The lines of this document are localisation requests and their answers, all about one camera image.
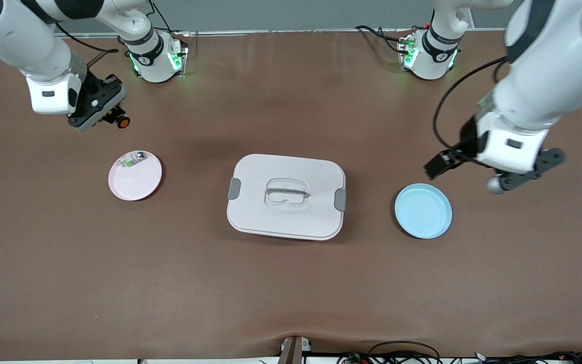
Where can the light blue round plate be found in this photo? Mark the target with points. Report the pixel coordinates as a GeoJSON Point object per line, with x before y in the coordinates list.
{"type": "Point", "coordinates": [423, 211]}

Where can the white lidded container box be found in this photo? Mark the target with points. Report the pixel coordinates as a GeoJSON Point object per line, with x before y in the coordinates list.
{"type": "Point", "coordinates": [286, 217]}

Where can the small green electronic component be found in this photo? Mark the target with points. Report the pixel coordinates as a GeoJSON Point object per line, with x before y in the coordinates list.
{"type": "Point", "coordinates": [130, 161]}

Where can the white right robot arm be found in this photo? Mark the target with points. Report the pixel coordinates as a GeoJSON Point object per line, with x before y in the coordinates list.
{"type": "Point", "coordinates": [18, 40]}

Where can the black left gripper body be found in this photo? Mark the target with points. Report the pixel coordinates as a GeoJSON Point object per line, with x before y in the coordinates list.
{"type": "Point", "coordinates": [468, 137]}

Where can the orange and black switch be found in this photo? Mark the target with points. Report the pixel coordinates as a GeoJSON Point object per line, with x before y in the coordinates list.
{"type": "Point", "coordinates": [122, 122]}

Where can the grey metal bracket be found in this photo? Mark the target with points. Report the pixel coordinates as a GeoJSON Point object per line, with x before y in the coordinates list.
{"type": "Point", "coordinates": [293, 351]}

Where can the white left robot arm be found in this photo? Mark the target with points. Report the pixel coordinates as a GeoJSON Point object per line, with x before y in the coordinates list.
{"type": "Point", "coordinates": [548, 86]}

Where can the brown table mat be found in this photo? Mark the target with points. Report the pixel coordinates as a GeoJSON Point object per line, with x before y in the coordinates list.
{"type": "Point", "coordinates": [291, 288]}

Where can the pink round plate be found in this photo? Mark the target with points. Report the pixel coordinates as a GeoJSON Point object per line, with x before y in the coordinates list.
{"type": "Point", "coordinates": [137, 179]}

